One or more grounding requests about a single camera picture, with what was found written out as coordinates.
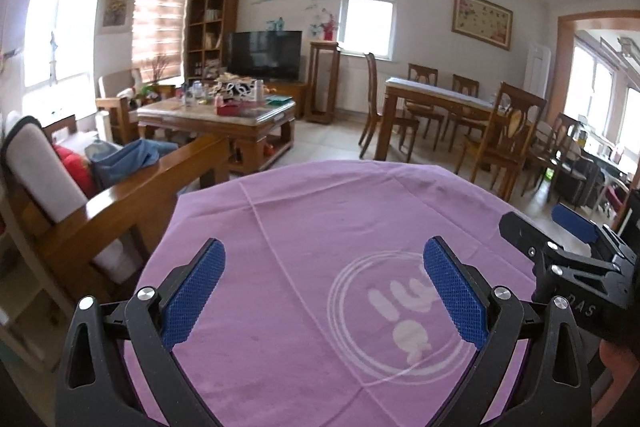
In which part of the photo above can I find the red cushion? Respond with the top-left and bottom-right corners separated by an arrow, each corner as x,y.
52,144 -> 101,198

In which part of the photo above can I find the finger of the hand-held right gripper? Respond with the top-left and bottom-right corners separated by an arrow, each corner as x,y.
499,211 -> 561,275
551,203 -> 608,245

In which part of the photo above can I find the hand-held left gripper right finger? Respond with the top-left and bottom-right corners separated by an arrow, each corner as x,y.
422,236 -> 593,427

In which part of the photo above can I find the wooden armchair with grey cushion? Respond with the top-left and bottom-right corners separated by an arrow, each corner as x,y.
95,68 -> 176,142

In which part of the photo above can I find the bright window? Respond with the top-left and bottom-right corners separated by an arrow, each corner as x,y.
22,0 -> 103,90

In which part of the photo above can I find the white framed window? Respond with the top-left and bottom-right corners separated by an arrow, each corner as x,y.
341,0 -> 402,62

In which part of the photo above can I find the wooden coffee table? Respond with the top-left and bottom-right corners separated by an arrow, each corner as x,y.
136,97 -> 297,172

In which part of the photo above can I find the red vase with flowers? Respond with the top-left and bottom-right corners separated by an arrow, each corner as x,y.
320,9 -> 340,42

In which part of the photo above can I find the black television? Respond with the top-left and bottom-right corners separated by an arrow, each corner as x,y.
227,30 -> 303,82

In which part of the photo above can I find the black and white basket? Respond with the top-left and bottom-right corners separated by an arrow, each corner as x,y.
215,74 -> 257,100

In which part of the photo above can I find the grey sofa back cushion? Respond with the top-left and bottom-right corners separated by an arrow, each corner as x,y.
2,116 -> 88,212

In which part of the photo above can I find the blue cloth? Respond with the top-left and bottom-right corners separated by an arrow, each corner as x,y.
85,139 -> 178,185

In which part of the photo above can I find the wooden dining table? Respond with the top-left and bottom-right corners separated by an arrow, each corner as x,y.
374,77 -> 511,162

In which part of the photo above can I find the black armchair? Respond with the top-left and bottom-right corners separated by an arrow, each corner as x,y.
552,154 -> 608,212

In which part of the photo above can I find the white standing air conditioner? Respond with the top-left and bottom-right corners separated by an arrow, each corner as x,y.
525,44 -> 552,118

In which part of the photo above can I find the wooden television cabinet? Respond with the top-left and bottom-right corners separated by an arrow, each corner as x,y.
265,81 -> 308,118

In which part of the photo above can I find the white sofa seat cushion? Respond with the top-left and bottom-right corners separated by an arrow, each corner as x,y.
92,239 -> 136,283

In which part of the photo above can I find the purple tablecloth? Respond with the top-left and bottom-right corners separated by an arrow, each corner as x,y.
122,159 -> 551,427

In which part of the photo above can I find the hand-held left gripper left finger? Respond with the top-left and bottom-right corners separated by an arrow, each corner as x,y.
55,238 -> 227,427

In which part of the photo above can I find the tall wooden stand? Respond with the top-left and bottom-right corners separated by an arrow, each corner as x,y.
305,41 -> 342,125

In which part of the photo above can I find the wooden bookshelf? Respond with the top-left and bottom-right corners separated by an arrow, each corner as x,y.
185,0 -> 240,82

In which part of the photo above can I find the wooden dining chair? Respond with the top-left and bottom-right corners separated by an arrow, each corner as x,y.
442,74 -> 481,142
406,63 -> 441,138
522,113 -> 581,202
358,52 -> 421,158
455,82 -> 548,202

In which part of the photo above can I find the framed flower picture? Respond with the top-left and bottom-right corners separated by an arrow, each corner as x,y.
101,0 -> 133,29

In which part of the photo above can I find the wooden sofa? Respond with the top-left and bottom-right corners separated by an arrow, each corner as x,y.
7,114 -> 231,303

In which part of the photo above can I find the striped window blind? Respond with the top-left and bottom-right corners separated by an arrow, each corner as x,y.
131,0 -> 192,82

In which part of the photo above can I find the wide framed painting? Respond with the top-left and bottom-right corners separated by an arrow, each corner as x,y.
451,0 -> 514,52

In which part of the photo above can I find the vase of dried branches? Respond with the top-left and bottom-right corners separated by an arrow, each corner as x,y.
147,53 -> 173,85

